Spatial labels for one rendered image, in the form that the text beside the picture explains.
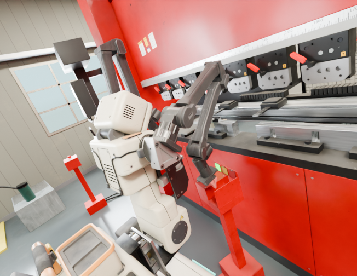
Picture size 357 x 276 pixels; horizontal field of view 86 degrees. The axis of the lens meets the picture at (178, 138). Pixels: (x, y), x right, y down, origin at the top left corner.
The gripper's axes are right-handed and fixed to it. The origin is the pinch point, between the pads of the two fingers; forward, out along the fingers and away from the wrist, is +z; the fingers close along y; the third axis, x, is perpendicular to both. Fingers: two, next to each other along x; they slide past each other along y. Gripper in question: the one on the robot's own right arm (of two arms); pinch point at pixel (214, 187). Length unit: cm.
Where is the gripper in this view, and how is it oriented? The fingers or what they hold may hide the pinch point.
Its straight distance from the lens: 101.3
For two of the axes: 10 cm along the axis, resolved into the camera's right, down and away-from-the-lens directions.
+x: -4.9, -1.0, 8.7
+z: 4.9, 7.9, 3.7
